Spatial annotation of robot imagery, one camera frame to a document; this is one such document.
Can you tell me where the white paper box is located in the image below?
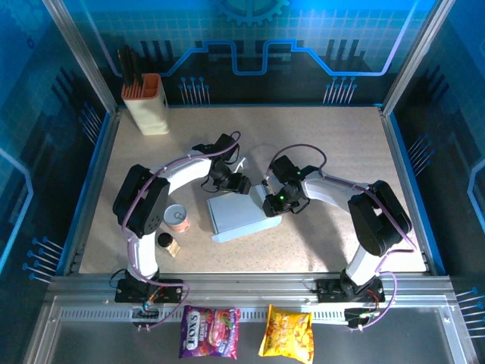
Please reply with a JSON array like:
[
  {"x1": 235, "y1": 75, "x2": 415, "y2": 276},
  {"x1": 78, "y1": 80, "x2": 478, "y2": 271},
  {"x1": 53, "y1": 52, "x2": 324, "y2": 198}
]
[{"x1": 206, "y1": 183, "x2": 283, "y2": 243}]

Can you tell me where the pink tin can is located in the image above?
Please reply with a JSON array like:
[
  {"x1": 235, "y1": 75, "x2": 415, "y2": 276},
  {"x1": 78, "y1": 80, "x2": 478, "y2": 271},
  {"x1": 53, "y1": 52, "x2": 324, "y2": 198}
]
[{"x1": 163, "y1": 203, "x2": 190, "y2": 234}]

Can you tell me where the black-lidded spice jar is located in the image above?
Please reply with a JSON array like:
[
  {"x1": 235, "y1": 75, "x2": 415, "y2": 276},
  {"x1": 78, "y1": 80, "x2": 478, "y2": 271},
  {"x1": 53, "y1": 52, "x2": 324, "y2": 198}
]
[{"x1": 157, "y1": 232, "x2": 182, "y2": 259}]

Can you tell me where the beige holder with orange rim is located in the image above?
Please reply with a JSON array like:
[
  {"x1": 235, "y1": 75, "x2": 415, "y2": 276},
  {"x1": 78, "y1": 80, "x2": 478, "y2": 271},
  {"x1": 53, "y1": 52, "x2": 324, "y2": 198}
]
[{"x1": 120, "y1": 74, "x2": 171, "y2": 137}]

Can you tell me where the yellow snack bag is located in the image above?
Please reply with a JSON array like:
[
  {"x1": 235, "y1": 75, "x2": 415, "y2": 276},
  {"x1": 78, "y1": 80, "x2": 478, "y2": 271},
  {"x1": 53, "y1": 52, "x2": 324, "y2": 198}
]
[{"x1": 258, "y1": 303, "x2": 315, "y2": 364}]

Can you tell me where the purple Fox's candy bag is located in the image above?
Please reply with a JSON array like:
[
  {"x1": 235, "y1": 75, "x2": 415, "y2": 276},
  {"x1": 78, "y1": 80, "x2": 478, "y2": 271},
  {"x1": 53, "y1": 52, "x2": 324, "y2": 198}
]
[{"x1": 178, "y1": 305, "x2": 242, "y2": 360}]

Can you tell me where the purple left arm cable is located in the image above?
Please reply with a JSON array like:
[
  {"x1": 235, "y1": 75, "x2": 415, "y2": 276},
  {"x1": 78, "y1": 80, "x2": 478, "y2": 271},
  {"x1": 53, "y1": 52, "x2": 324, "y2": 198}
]
[{"x1": 120, "y1": 130, "x2": 243, "y2": 333}]

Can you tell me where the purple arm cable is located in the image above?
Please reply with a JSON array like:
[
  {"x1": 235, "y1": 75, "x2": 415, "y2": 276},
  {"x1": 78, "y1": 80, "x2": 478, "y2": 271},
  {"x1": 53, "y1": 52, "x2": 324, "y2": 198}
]
[
  {"x1": 268, "y1": 143, "x2": 418, "y2": 333},
  {"x1": 120, "y1": 130, "x2": 243, "y2": 333}
]

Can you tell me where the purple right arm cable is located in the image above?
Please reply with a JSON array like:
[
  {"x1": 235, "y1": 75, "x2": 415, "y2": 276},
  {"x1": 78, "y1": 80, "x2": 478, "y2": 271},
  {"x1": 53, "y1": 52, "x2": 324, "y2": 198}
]
[{"x1": 268, "y1": 143, "x2": 418, "y2": 333}]

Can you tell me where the aluminium frame rail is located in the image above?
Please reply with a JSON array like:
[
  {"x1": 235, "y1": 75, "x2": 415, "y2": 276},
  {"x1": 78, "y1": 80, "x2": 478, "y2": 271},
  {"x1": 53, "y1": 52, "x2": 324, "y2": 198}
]
[{"x1": 45, "y1": 273, "x2": 455, "y2": 304}]

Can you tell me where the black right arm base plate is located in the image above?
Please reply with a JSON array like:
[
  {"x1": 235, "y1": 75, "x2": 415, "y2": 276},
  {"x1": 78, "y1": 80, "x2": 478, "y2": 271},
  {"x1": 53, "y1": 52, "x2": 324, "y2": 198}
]
[{"x1": 315, "y1": 278, "x2": 386, "y2": 304}]

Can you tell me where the slotted metal cable duct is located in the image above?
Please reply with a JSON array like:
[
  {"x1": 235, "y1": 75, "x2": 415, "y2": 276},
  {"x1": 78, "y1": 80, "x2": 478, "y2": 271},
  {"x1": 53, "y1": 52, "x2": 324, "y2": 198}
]
[{"x1": 59, "y1": 309, "x2": 352, "y2": 322}]

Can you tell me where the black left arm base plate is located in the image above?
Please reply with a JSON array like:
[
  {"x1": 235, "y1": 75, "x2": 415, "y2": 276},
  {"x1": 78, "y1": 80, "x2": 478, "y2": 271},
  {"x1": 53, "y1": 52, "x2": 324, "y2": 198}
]
[{"x1": 114, "y1": 278, "x2": 184, "y2": 304}]

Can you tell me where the small circuit board with wires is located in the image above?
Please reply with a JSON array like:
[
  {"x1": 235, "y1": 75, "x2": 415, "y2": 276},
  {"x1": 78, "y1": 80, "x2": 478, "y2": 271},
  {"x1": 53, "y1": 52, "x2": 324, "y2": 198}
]
[
  {"x1": 343, "y1": 307, "x2": 380, "y2": 329},
  {"x1": 130, "y1": 306, "x2": 160, "y2": 322}
]

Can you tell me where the aluminium frame post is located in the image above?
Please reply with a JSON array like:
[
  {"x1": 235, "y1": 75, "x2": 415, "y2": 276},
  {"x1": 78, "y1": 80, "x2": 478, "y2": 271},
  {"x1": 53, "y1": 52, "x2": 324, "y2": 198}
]
[
  {"x1": 381, "y1": 0, "x2": 444, "y2": 117},
  {"x1": 41, "y1": 0, "x2": 119, "y2": 115}
]

